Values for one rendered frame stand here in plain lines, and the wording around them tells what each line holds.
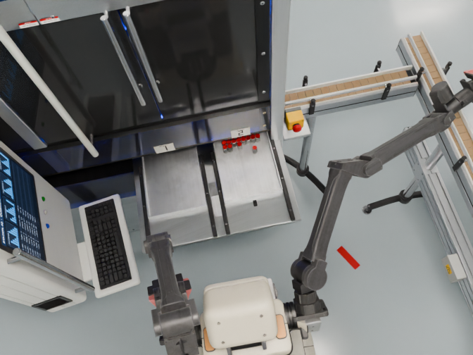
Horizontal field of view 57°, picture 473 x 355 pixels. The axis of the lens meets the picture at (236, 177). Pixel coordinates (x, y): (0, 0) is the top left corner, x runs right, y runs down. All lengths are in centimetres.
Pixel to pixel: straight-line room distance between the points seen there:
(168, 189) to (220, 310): 84
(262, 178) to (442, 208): 97
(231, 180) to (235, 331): 83
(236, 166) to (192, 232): 37
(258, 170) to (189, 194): 33
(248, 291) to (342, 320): 144
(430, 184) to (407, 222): 55
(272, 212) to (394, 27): 227
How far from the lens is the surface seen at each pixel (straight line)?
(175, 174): 202
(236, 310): 130
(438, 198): 245
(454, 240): 239
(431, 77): 226
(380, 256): 284
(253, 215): 190
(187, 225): 192
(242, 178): 197
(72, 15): 134
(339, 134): 313
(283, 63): 160
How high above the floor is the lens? 267
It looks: 65 degrees down
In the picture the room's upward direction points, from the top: 9 degrees counter-clockwise
